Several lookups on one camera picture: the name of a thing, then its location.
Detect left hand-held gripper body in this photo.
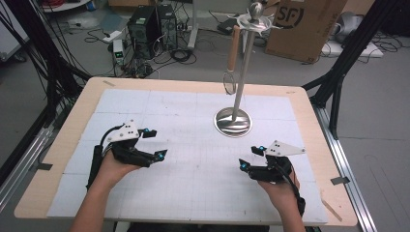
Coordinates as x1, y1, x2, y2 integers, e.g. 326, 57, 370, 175
106, 119, 157, 169

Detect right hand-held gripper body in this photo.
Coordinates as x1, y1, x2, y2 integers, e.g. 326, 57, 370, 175
248, 139, 307, 185

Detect metal utensil stand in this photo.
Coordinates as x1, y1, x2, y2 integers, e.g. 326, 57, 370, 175
213, 1, 283, 138

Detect wooden-handled mesh strainer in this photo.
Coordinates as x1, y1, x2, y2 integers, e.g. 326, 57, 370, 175
222, 24, 243, 97

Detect person's right hand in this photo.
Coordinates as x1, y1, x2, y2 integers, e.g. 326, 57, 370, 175
256, 169, 302, 211

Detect person's left hand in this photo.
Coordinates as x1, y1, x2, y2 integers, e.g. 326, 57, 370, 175
96, 150, 143, 191

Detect white grid mat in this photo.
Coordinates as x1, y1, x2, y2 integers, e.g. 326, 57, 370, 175
46, 88, 329, 225

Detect thin wooden stick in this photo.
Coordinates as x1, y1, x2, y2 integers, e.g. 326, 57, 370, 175
321, 197, 344, 223

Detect small device with green light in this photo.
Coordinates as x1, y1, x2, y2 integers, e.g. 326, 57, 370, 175
112, 39, 126, 66

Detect large black computer tower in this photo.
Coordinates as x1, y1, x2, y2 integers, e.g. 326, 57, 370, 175
127, 5, 162, 61

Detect white power strip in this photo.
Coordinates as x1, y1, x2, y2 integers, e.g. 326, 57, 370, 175
102, 30, 124, 44

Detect slim black computer tower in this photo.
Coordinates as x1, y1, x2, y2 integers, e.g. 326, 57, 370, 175
157, 3, 179, 51

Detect white desk leg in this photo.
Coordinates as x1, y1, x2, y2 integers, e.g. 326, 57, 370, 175
187, 0, 199, 51

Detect black power adapter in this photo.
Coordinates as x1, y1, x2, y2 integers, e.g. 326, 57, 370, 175
217, 18, 240, 36

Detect brown cardboard box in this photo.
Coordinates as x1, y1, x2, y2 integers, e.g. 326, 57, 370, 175
264, 0, 348, 64

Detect flat white board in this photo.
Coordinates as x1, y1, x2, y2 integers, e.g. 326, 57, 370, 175
321, 40, 385, 59

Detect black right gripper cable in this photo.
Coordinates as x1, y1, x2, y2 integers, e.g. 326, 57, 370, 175
274, 159, 307, 218

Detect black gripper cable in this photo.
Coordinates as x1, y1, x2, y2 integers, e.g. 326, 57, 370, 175
85, 123, 126, 191
274, 159, 307, 218

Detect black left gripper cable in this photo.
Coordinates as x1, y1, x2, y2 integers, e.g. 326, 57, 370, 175
85, 123, 126, 191

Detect aluminium rail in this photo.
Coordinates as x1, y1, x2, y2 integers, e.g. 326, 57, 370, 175
311, 104, 379, 232
0, 125, 56, 213

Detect coiled black floor cable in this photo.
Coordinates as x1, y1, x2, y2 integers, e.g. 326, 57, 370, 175
169, 47, 198, 66

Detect black frame with cables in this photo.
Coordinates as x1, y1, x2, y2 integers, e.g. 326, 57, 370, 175
0, 0, 92, 129

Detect black metal frame struts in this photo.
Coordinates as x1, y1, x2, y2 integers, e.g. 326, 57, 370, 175
302, 0, 401, 140

